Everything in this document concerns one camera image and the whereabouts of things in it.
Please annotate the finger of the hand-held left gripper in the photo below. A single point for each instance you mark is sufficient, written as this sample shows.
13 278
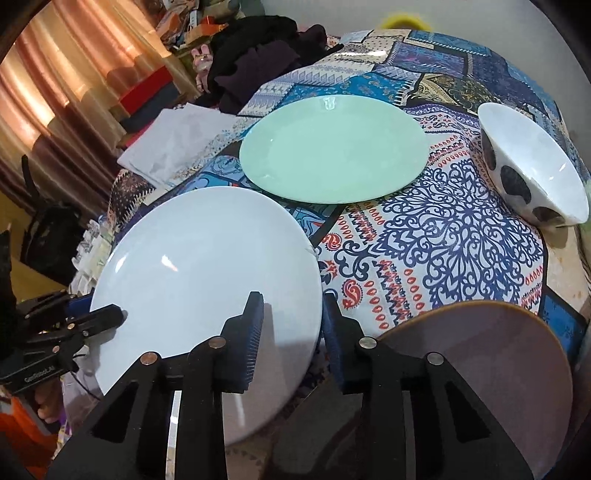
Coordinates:
55 305
99 319

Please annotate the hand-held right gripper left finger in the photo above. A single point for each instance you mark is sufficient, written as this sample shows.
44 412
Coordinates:
253 344

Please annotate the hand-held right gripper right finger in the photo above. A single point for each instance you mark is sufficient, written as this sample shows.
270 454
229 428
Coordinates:
333 344

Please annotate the large white plate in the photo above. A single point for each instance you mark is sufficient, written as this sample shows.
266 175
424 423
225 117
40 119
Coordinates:
194 258

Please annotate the mint green plate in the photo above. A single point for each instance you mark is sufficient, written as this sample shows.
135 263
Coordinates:
332 147

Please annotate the white bowl with black spots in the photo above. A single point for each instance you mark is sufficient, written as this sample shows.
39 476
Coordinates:
531 147

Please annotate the person's left forearm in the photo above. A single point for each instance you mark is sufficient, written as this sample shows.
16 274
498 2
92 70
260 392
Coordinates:
23 429

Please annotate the person's left hand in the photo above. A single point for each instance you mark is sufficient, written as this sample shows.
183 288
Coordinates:
48 401

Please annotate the pile of papers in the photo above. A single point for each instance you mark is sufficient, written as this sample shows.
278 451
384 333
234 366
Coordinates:
94 258

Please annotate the black backpack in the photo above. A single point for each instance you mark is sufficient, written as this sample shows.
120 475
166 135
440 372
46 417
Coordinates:
55 240

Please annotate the patchwork printed blanket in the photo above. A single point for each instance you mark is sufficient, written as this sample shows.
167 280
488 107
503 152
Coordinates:
438 230

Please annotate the white folded cloth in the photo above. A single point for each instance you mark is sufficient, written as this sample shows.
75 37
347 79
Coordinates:
171 143

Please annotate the red box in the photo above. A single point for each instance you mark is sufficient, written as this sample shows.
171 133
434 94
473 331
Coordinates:
147 90

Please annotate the orange curtain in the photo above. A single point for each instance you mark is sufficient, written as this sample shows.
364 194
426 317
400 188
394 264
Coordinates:
69 69

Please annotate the pink bunny toy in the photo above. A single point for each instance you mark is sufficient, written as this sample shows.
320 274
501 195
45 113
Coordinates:
202 64

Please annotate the pile of black clothing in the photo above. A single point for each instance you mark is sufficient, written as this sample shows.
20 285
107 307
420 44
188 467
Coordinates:
258 64

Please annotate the yellow round object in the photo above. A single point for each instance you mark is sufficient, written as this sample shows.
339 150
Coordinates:
406 22

